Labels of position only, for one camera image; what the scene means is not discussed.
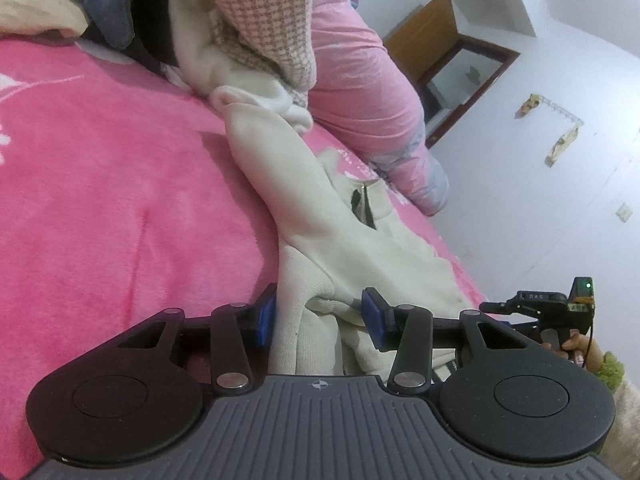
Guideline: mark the long yellow hanging cloth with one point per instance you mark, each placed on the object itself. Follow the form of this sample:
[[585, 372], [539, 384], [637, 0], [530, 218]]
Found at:
[[562, 146]]

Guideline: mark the pink and grey quilt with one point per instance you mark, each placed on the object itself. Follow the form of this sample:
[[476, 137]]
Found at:
[[360, 75]]

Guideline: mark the small yellow hanging cloth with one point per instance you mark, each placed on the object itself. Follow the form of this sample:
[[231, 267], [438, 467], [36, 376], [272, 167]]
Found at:
[[529, 106]]

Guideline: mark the beige zip jacket black trim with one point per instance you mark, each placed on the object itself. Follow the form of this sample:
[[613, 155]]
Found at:
[[310, 220]]

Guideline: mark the white wall switch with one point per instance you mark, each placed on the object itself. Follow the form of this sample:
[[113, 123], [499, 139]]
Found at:
[[623, 211]]

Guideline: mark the pink floral blanket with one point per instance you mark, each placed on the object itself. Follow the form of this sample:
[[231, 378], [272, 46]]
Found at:
[[100, 160]]

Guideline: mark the person's right hand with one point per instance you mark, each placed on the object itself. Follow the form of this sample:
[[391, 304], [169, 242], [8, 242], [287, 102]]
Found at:
[[572, 347]]

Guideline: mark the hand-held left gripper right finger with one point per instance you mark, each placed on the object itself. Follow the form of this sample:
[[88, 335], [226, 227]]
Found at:
[[375, 322]]

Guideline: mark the dark wooden door frame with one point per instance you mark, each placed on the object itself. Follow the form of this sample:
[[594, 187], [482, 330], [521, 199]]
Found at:
[[500, 60]]

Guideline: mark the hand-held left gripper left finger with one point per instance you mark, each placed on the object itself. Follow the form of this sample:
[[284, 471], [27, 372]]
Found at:
[[265, 322]]

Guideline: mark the black garment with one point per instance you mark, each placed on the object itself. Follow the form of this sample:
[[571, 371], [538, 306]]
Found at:
[[155, 20]]

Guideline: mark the white wall hook rack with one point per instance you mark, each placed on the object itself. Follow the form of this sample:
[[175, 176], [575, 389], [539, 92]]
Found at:
[[560, 110]]

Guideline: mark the person's right forearm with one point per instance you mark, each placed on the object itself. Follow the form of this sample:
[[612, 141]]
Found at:
[[625, 410]]

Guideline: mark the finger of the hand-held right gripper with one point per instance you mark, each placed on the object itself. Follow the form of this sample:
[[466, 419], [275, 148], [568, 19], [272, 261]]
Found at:
[[525, 324], [507, 308]]

